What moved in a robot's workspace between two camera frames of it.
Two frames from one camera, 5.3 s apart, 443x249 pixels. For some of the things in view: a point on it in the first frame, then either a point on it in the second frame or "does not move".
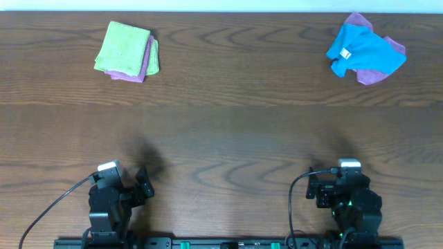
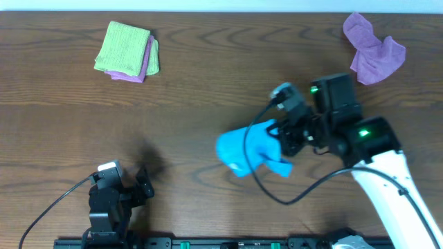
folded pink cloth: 140,77 does not move
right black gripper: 325,189 → 288,148
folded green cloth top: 123,50 does not move
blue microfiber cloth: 358,48 → 264,149
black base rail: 226,243 does not move
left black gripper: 137,193 does not move
